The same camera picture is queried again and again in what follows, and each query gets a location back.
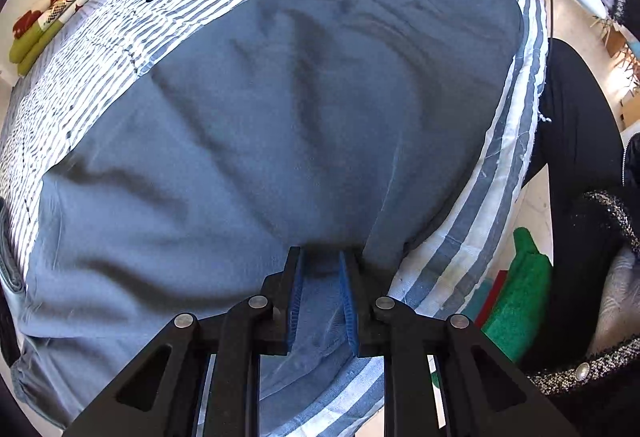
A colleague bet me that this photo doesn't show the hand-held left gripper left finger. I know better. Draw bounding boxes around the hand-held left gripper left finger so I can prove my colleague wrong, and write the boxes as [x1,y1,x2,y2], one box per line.
[62,245,306,437]

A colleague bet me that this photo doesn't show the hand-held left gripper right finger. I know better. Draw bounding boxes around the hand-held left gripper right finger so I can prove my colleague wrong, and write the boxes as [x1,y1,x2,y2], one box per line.
[339,249,581,437]

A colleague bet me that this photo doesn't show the grey-blue pants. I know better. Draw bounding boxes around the grey-blue pants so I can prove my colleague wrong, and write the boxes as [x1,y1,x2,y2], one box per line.
[10,0,526,437]

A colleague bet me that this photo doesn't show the person's right forearm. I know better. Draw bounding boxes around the person's right forearm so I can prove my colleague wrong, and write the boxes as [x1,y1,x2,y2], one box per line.
[595,0,640,48]

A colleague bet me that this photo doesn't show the wooden chair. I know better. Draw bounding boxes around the wooden chair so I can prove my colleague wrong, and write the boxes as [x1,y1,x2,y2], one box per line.
[591,12,621,38]
[612,34,640,73]

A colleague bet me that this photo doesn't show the blue white striped blanket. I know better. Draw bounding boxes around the blue white striped blanket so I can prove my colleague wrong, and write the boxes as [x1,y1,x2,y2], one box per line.
[0,0,551,437]

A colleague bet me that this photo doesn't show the red and teal board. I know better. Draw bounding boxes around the red and teal board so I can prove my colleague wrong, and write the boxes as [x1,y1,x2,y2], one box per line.
[470,269,511,328]

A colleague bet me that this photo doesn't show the green fuzzy mat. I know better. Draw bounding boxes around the green fuzzy mat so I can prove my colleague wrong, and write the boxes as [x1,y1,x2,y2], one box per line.
[480,227,553,365]

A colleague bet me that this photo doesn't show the person's black tweed jacket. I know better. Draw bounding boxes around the person's black tweed jacket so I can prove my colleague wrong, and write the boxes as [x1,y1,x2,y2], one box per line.
[525,132,640,437]

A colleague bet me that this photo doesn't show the green floral folded quilt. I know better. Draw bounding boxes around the green floral folded quilt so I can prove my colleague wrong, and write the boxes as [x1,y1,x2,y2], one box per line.
[9,0,146,77]

